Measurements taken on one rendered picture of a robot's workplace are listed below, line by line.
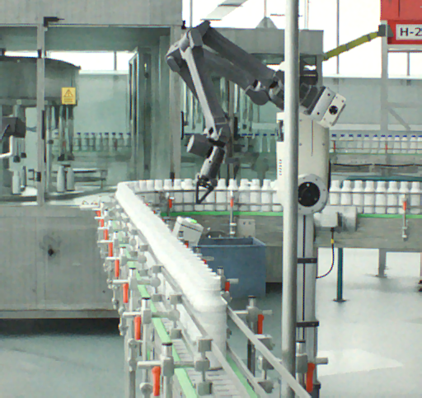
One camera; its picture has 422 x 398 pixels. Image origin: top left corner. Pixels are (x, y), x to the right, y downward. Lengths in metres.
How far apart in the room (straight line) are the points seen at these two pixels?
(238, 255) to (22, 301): 3.15
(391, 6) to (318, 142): 6.66
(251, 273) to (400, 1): 6.48
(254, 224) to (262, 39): 3.91
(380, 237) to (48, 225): 2.61
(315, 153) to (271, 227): 1.61
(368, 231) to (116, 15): 2.61
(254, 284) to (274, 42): 5.08
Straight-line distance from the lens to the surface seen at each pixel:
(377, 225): 5.68
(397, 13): 10.72
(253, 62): 3.99
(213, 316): 1.96
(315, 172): 4.18
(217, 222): 5.75
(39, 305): 7.48
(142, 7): 7.43
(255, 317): 2.13
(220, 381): 1.90
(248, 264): 4.58
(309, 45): 9.52
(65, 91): 7.41
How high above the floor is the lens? 1.43
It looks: 3 degrees down
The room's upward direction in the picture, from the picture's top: straight up
